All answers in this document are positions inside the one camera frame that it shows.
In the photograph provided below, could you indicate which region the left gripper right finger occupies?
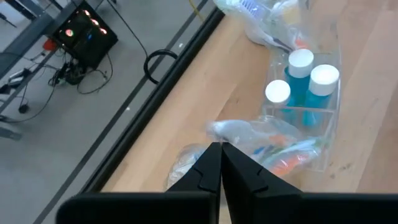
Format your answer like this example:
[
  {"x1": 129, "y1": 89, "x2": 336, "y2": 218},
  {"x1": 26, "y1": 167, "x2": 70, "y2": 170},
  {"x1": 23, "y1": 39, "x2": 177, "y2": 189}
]
[{"x1": 222, "y1": 142, "x2": 302, "y2": 224}]

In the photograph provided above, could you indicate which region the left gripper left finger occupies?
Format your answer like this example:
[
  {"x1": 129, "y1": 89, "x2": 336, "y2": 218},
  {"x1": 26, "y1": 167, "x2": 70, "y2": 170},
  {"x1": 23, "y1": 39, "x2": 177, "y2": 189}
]
[{"x1": 167, "y1": 142, "x2": 222, "y2": 224}]

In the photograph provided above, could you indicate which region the blue mouthwash bottle white cap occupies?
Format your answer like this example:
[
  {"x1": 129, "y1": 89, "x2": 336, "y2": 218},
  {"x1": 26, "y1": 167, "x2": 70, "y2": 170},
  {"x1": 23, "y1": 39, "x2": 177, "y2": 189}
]
[
  {"x1": 303, "y1": 64, "x2": 340, "y2": 127},
  {"x1": 284, "y1": 49, "x2": 315, "y2": 106},
  {"x1": 264, "y1": 79, "x2": 296, "y2": 122}
]

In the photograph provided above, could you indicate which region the clear acrylic organizer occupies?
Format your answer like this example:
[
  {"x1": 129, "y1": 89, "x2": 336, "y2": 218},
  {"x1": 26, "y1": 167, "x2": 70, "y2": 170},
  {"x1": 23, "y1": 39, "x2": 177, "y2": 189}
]
[{"x1": 242, "y1": 0, "x2": 343, "y2": 174}]

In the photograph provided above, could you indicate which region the black power strip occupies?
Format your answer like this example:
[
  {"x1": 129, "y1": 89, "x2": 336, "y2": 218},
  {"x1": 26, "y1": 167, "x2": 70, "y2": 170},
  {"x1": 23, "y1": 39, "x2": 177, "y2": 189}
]
[{"x1": 55, "y1": 60, "x2": 88, "y2": 85}]

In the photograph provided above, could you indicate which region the black computer tower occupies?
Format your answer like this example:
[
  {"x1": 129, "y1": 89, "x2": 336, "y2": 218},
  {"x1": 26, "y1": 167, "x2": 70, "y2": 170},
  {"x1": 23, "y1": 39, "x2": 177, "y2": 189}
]
[{"x1": 49, "y1": 0, "x2": 119, "y2": 70}]

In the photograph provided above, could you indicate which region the small red object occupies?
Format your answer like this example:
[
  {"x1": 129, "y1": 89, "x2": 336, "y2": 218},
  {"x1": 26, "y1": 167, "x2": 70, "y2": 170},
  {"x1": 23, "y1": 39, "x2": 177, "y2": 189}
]
[{"x1": 43, "y1": 39, "x2": 58, "y2": 52}]

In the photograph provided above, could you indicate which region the grey metal beam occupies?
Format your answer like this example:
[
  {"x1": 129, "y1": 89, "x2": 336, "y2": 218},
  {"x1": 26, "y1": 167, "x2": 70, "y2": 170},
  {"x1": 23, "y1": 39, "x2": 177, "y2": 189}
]
[{"x1": 0, "y1": 0, "x2": 83, "y2": 78}]

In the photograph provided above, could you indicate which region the coiled black cable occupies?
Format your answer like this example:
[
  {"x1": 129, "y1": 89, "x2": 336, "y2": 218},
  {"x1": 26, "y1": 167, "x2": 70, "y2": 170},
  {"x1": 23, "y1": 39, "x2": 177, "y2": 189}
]
[{"x1": 105, "y1": 0, "x2": 180, "y2": 85}]

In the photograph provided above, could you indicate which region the yellow cable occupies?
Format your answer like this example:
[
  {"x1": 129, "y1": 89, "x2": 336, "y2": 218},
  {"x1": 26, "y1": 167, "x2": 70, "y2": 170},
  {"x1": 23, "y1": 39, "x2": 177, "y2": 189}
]
[{"x1": 189, "y1": 0, "x2": 206, "y2": 22}]

